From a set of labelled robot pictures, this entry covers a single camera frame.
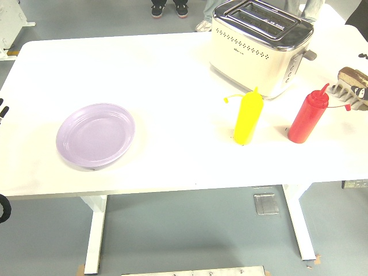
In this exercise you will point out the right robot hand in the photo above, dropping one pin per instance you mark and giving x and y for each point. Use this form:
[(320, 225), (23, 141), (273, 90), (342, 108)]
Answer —
[(360, 95)]

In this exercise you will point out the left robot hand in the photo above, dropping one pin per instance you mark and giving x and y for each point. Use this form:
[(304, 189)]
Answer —
[(3, 110)]

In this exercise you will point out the bread slice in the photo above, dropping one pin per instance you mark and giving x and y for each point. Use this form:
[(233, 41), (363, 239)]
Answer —
[(352, 76)]

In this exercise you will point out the lilac round plate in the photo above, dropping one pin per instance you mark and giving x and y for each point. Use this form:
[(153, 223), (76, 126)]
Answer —
[(95, 135)]

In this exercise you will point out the cream two-slot toaster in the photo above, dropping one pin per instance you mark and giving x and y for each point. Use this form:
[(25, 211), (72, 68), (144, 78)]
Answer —
[(244, 66)]

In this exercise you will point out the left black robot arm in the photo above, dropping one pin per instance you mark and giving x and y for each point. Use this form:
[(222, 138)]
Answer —
[(6, 208)]

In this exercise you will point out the white machine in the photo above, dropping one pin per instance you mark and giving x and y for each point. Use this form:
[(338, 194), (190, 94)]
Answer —
[(11, 26)]

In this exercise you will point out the metal toast rack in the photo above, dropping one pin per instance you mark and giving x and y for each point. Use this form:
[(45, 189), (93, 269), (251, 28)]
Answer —
[(342, 90)]

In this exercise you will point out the red squeeze bottle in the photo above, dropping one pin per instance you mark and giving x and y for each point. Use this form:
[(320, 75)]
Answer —
[(304, 120)]

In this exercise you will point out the grey power strip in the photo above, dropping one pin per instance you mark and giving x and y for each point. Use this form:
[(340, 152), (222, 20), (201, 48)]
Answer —
[(355, 184)]

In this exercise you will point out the yellow squeeze bottle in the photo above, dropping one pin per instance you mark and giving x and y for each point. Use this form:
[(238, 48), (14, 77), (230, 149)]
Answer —
[(247, 120)]

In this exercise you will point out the white table leg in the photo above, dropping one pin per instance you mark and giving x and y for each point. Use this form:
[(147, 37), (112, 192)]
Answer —
[(302, 224), (96, 230)]

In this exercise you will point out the metal floor hatch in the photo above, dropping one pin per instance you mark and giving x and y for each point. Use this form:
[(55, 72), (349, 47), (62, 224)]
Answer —
[(266, 204)]

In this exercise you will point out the brown floor tape piece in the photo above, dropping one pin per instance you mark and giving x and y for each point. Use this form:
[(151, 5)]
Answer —
[(80, 269), (317, 259)]

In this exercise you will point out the metal base plate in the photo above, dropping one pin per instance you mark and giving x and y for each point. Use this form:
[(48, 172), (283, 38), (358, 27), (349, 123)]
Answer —
[(192, 271)]

